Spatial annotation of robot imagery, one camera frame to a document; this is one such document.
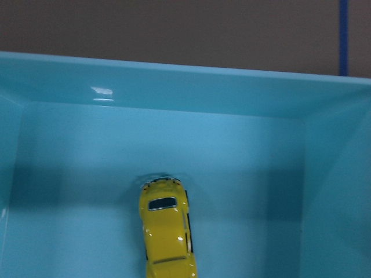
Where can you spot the yellow beetle toy car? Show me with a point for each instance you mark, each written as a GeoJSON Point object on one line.
{"type": "Point", "coordinates": [164, 212]}

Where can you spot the light blue plastic bin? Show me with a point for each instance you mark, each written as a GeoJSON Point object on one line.
{"type": "Point", "coordinates": [276, 166]}

